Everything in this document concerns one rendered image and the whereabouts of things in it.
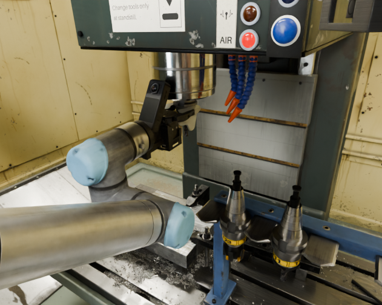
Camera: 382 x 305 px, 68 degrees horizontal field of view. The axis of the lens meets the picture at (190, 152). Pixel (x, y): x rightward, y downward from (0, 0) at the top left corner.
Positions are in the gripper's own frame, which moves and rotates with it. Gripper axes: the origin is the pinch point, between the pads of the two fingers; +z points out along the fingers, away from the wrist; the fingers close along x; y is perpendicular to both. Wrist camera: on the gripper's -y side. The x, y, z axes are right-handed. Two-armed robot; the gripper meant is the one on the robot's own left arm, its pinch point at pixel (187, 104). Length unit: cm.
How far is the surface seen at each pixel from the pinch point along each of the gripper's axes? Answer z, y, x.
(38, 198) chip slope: -4, 58, -89
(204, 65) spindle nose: -3.7, -10.8, 7.5
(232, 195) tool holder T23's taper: -18.3, 10.7, 21.6
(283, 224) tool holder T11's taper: -18.5, 13.4, 31.7
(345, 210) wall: 80, 72, 42
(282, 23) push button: -22.3, -19.6, 29.2
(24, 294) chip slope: -34, 73, -56
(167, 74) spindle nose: -8.9, -9.4, 1.0
